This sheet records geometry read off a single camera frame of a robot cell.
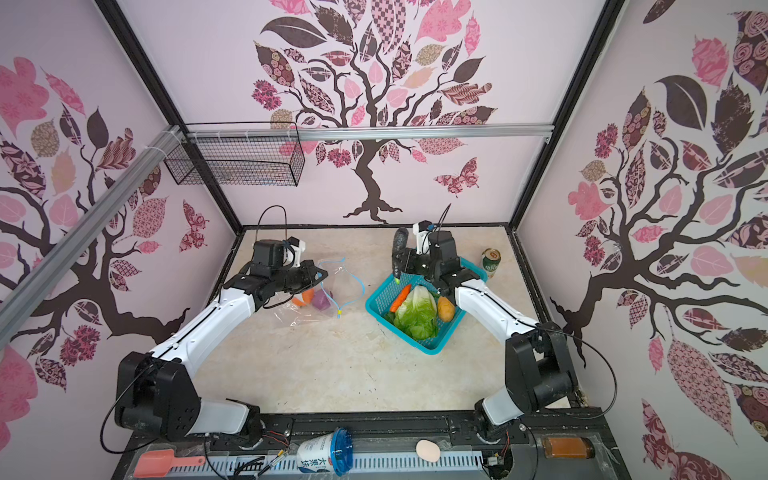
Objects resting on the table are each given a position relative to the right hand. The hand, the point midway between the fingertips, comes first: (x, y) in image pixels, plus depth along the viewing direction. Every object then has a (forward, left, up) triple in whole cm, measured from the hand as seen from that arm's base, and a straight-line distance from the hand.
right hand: (396, 251), depth 84 cm
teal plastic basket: (-7, +4, -16) cm, 18 cm away
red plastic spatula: (-48, +58, -20) cm, 77 cm away
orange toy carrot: (-4, -1, -19) cm, 19 cm away
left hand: (-6, +19, -4) cm, 21 cm away
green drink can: (+7, -32, -13) cm, 35 cm away
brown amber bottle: (-46, -40, -19) cm, 63 cm away
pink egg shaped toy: (-46, -7, -20) cm, 51 cm away
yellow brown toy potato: (-10, -15, -17) cm, 25 cm away
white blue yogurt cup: (-47, +15, -12) cm, 50 cm away
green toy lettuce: (-13, -6, -13) cm, 20 cm away
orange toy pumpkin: (-6, +28, -16) cm, 33 cm away
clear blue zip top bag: (-2, +18, -15) cm, 23 cm away
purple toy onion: (-7, +24, -16) cm, 29 cm away
